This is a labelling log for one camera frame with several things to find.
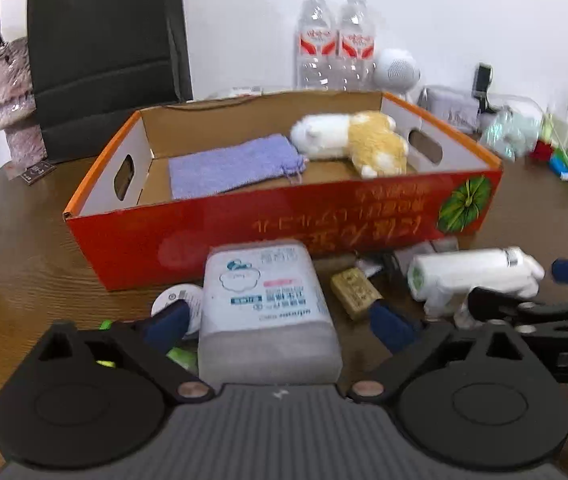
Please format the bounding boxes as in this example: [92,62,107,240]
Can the colourful toy pieces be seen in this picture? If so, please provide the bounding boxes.
[528,114,568,182]

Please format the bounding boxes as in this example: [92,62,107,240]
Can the orange cardboard box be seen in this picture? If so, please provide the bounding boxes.
[63,91,502,290]

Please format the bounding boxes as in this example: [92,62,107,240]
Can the black paper bag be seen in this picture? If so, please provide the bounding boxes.
[26,0,193,162]

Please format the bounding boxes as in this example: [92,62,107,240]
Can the standing water bottle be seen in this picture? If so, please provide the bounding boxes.
[338,0,376,91]
[296,0,338,90]

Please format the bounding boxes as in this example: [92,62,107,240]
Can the crumpled translucent plastic wrap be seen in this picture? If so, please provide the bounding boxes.
[479,108,542,162]

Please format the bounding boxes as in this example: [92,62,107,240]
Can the lying water bottle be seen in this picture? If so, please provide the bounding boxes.
[206,86,264,101]

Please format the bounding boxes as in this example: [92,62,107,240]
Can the white round speaker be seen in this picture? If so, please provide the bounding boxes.
[373,48,421,101]

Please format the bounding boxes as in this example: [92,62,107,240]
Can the pink textured vase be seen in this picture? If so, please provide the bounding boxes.
[0,37,47,172]

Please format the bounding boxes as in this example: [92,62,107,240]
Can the right standing water bottle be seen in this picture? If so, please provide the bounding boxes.
[338,0,376,91]

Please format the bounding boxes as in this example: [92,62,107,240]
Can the purple cloth pouch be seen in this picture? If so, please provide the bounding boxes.
[169,133,305,200]

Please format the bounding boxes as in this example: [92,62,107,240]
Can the gold foil bar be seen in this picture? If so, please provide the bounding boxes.
[331,268,383,321]

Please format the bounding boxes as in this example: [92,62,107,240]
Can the left standing water bottle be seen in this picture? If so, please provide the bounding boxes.
[296,0,338,90]

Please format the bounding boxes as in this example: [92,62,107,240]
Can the white rolled bag pack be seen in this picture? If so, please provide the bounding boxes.
[406,247,546,318]

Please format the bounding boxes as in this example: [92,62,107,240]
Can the white wet wipes pack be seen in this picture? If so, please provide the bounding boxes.
[198,240,342,390]

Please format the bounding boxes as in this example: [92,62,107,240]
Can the white and yellow plush toy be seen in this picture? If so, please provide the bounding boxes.
[289,110,409,179]

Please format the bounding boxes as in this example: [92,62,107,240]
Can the white round tin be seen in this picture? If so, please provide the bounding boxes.
[149,283,206,336]

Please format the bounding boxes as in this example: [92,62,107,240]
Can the white tin box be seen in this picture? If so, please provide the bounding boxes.
[417,86,479,134]

